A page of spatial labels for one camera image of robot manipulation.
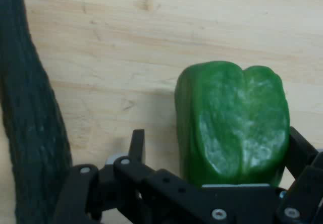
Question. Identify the wooden cutting board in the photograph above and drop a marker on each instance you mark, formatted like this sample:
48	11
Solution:
151	45

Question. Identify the green bell pepper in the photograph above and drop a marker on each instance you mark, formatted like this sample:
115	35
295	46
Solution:
232	123

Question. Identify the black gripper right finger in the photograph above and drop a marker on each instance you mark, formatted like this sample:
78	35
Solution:
305	183

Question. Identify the dark green cucumber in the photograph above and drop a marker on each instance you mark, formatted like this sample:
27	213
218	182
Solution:
27	123

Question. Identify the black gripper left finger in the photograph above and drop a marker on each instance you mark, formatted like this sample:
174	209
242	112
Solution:
83	196

